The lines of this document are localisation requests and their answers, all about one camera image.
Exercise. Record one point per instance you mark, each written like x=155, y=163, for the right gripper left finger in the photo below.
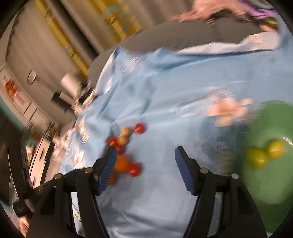
x=53, y=216

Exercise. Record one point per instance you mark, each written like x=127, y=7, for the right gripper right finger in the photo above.
x=239, y=216

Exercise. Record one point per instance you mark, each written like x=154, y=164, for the small orange mandarin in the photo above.
x=112, y=178

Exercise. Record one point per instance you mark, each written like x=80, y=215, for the large orange mandarin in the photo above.
x=122, y=164

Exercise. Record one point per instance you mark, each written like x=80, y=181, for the yellow longan fruit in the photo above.
x=126, y=132
x=122, y=140

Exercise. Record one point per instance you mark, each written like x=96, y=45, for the green bowl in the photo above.
x=267, y=167

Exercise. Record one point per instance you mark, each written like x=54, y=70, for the yellow-green fruit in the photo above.
x=275, y=149
x=256, y=157

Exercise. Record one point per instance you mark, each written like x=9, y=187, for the red cherry tomato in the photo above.
x=134, y=169
x=120, y=149
x=139, y=128
x=112, y=141

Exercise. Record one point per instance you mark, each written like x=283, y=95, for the white cylinder lamp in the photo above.
x=71, y=84

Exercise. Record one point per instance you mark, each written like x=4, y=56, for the light blue floral cloth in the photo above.
x=195, y=98

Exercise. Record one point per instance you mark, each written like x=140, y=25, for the grey sofa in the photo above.
x=177, y=36

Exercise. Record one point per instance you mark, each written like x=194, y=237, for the purple cloth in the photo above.
x=259, y=10

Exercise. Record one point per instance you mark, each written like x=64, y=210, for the pink cloth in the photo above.
x=207, y=11

